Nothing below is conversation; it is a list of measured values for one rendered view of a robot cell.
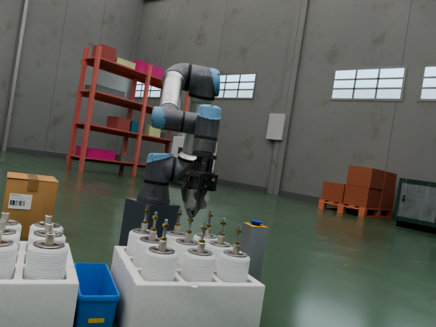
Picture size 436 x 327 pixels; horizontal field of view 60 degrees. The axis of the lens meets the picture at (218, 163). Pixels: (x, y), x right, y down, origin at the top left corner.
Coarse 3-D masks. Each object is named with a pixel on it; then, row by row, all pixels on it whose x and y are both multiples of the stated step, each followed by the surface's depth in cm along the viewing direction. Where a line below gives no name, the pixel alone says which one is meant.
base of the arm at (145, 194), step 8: (144, 184) 171; (152, 184) 169; (160, 184) 170; (168, 184) 174; (144, 192) 169; (152, 192) 169; (160, 192) 169; (168, 192) 174; (144, 200) 168; (152, 200) 167; (160, 200) 168; (168, 200) 172
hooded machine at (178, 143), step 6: (180, 132) 718; (174, 138) 716; (180, 138) 704; (174, 144) 714; (180, 144) 702; (216, 144) 724; (174, 150) 712; (180, 150) 700; (216, 150) 726; (174, 156) 710
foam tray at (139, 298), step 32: (128, 256) 122; (128, 288) 105; (160, 288) 100; (192, 288) 104; (224, 288) 108; (256, 288) 112; (128, 320) 100; (160, 320) 101; (192, 320) 104; (224, 320) 108; (256, 320) 113
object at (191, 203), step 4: (188, 192) 121; (192, 192) 120; (188, 196) 121; (192, 196) 120; (188, 200) 121; (192, 200) 120; (184, 204) 122; (188, 204) 121; (192, 204) 119; (188, 208) 121; (188, 212) 122; (188, 216) 123
